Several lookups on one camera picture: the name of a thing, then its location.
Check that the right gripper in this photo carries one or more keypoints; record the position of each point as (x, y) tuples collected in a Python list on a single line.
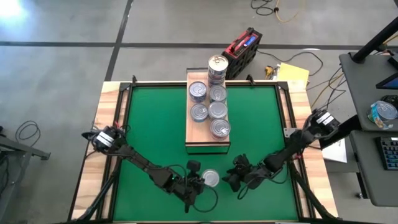
[(255, 177)]

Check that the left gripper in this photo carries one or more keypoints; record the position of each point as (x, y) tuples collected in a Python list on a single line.
[(188, 189)]

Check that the white green-label can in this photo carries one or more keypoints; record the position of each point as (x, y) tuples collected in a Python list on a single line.
[(218, 109)]

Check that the white blue-label can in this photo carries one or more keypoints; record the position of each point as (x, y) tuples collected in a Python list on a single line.
[(198, 101)]

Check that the blue fish-print can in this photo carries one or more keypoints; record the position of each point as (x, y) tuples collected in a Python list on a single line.
[(198, 90)]

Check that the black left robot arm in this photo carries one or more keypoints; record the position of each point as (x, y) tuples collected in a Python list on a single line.
[(140, 165)]

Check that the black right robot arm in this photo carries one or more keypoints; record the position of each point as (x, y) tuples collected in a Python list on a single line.
[(298, 143)]

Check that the green table mat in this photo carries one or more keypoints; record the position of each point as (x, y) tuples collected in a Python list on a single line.
[(155, 124)]

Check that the white paper sheet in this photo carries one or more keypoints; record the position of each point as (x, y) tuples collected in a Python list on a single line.
[(335, 152)]

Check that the yellow plug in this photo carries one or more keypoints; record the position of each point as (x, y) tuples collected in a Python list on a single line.
[(269, 72)]

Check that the yellow paper pad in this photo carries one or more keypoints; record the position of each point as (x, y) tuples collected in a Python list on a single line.
[(292, 73)]

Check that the black desk beam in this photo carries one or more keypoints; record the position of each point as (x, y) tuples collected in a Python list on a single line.
[(345, 132)]

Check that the red black power station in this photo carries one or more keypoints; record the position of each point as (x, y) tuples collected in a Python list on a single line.
[(242, 53)]

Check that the grey desk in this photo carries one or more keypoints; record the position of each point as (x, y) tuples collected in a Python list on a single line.
[(357, 93), (367, 186)]

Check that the black keyboard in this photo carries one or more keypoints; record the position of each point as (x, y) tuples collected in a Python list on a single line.
[(388, 154)]

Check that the black headphones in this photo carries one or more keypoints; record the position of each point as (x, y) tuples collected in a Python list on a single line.
[(391, 99)]

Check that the grey metal stand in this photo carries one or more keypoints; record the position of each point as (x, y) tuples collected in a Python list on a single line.
[(18, 149)]

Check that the black tablet screen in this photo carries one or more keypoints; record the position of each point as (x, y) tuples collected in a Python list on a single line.
[(390, 82)]

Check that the wooden shelf black metal frame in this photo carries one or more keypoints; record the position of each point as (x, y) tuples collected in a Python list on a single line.
[(194, 133)]

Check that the black metal table frame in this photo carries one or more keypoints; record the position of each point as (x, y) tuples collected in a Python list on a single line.
[(155, 84)]

